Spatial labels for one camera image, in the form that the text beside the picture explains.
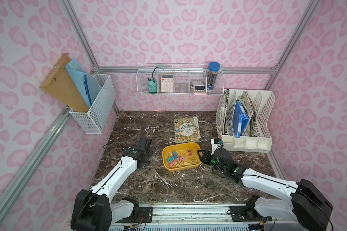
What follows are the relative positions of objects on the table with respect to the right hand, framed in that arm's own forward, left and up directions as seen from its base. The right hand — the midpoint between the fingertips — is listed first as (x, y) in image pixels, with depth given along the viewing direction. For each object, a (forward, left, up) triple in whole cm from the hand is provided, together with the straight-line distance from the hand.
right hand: (198, 151), depth 82 cm
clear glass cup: (+39, +9, +14) cm, 43 cm away
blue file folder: (+17, -26, +7) cm, 32 cm away
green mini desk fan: (+36, +28, +19) cm, 49 cm away
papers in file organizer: (+32, -31, +9) cm, 46 cm away
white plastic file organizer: (+15, -45, -12) cm, 49 cm away
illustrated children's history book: (+24, +6, -12) cm, 28 cm away
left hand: (+1, +30, -3) cm, 30 cm away
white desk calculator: (+41, +19, +17) cm, 49 cm away
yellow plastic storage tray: (+3, +10, -11) cm, 15 cm away
